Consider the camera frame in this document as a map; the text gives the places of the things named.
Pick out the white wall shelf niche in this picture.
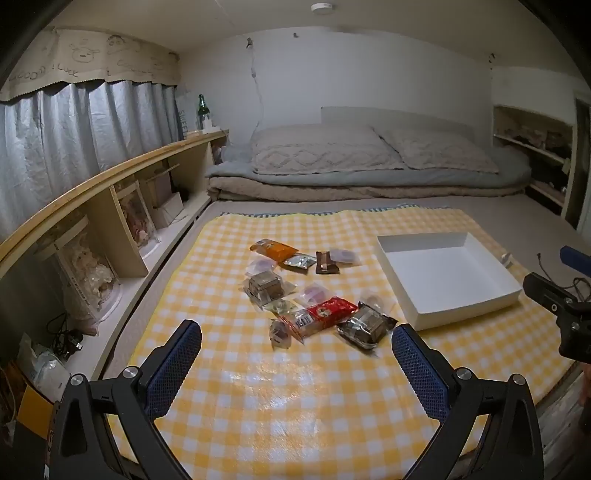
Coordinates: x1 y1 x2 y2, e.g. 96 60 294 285
492 105 575 215

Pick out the grey duvet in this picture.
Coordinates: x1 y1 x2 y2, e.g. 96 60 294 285
205 148 532 188

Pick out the orange snack packet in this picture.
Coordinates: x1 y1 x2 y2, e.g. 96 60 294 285
250 239 300 263

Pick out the white plastic bag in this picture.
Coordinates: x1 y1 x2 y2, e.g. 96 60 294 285
18 335 70 398

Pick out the white round candy packet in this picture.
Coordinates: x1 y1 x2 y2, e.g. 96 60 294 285
360 291 393 315

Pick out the green white candy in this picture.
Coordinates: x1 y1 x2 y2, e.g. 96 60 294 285
265 299 301 319

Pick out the silver green snack packet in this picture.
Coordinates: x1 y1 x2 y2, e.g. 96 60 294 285
283 253 317 274

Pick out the black charger cable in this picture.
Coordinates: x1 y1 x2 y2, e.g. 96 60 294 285
46 314 86 361

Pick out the small dark candy packet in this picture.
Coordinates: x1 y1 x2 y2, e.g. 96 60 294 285
268 319 293 349

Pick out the yellow envelope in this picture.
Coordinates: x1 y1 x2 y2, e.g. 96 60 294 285
14 385 54 439

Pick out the white cardboard box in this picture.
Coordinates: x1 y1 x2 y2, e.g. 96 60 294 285
375 232 523 332

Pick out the framed plush toy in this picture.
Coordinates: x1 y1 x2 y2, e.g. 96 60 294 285
113 180 160 252

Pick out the yellow checkered mat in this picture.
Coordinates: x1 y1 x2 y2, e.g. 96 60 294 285
104 209 575 480

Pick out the long wooden shelf unit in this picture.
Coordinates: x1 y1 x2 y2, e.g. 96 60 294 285
0 129 229 393

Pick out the beige printed valance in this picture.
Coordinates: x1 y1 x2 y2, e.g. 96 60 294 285
0 28 181 102

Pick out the beige textured pillow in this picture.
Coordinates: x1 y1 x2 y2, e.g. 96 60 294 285
379 127 499 174
252 124 404 175

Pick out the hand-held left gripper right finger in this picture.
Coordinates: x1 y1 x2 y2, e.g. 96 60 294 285
390 323 546 480

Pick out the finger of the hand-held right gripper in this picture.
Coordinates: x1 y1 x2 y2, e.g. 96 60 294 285
523 272 591 319
560 246 591 278

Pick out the plush toy in clear dome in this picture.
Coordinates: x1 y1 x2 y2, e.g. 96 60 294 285
34 217 123 324

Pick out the white storage box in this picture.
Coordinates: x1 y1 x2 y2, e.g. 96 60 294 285
152 191 185 229

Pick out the grey curtain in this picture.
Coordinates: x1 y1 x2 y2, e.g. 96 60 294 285
0 80 183 241

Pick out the pink round candy packet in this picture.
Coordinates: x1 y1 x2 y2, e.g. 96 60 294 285
300 284 329 306

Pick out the red snack packet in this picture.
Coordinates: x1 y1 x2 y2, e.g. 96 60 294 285
288 298 358 342

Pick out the clear brownie pack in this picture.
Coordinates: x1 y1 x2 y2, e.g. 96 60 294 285
335 302 398 354
240 270 296 308

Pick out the brown chocolate packet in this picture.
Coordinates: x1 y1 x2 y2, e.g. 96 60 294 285
316 250 341 276

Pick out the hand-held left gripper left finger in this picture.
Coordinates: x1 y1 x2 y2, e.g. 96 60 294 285
48 318 204 480

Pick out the wooden box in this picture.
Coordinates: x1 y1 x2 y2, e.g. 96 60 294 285
141 166 183 208

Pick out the hanging white cable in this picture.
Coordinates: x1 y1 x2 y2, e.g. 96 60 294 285
245 39 266 134

